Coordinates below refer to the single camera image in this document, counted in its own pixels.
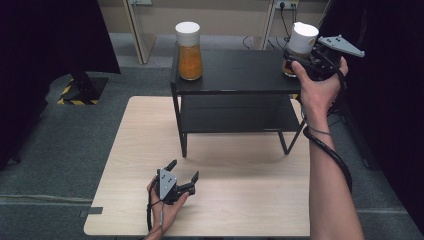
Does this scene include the hand-held gripper cable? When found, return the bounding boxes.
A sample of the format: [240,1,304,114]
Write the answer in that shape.
[301,49,354,194]
[145,179,167,234]

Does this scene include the white wall socket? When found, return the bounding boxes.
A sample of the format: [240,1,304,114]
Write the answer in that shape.
[274,0,300,10]

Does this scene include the black floor cables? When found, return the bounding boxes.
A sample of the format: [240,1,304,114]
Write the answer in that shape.
[328,109,345,128]

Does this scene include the right hand-held gripper cable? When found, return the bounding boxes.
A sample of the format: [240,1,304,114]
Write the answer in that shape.
[301,49,354,194]

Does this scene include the seasoning bottle with round lid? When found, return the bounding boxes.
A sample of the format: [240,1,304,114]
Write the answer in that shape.
[174,21,204,82]

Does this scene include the black looped floor cable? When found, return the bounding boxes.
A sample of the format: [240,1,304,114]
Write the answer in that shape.
[242,35,255,51]

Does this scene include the black plugged cables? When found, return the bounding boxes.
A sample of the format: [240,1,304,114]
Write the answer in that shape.
[267,2,313,52]

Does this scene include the black two-tier shelf rack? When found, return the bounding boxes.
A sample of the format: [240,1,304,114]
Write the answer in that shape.
[169,40,330,159]

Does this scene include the seasoning bottle with spout lid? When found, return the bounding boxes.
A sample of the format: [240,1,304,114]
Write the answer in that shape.
[281,21,320,79]

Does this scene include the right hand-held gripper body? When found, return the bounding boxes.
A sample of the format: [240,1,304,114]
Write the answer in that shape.
[283,34,366,82]

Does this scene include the person's left hand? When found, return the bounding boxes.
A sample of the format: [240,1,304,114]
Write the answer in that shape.
[146,176,191,236]

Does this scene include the left hand-held gripper cable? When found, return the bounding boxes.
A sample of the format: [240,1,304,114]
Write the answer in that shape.
[145,179,167,234]

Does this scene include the dark curtain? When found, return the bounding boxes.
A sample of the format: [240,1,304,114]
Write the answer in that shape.
[0,0,122,172]
[309,0,424,236]

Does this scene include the white frame post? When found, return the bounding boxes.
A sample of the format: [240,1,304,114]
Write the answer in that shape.
[260,0,278,51]
[121,0,158,65]

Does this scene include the person's right hand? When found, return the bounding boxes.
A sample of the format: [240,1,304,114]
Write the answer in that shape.
[290,55,350,117]

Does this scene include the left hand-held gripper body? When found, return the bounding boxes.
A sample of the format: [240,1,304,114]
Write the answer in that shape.
[155,167,197,206]

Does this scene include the grey tape piece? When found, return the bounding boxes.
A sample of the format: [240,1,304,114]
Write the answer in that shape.
[78,206,104,219]

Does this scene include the black stand base striped tape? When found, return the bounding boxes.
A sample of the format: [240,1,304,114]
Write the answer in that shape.
[56,70,110,106]

